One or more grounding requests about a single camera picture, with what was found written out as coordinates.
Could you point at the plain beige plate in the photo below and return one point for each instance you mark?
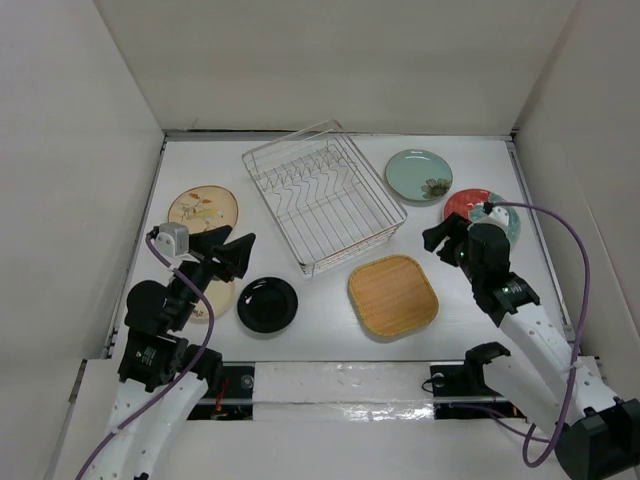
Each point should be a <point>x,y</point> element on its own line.
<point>220,295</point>

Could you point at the square woven bamboo tray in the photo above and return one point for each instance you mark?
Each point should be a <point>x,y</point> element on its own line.
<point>392,296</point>

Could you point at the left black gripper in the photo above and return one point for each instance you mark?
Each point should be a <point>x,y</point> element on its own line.
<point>231,256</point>

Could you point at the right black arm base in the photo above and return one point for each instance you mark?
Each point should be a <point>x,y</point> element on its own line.
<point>457,396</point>

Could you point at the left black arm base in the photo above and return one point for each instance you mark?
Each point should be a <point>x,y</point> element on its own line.
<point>232,399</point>

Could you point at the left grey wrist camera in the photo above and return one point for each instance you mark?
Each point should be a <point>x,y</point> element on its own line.
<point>172,240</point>

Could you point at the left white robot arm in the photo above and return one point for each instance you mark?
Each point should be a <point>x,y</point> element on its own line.
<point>167,365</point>

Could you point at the light green flower plate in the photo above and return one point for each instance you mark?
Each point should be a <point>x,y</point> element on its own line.
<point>418,175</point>

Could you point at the silver wire dish rack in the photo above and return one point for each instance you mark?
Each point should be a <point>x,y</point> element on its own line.
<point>327,200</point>

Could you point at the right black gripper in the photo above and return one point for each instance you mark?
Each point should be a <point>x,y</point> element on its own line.
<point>453,224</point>

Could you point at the beige bird pattern plate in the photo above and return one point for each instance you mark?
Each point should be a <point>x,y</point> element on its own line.
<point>204,208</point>

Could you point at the red and teal plate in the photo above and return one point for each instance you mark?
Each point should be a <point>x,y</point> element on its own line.
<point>469,203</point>

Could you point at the black round plate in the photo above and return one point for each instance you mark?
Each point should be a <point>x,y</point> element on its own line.
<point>267,305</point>

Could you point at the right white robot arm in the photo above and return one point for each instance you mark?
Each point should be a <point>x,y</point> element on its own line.
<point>593,432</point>

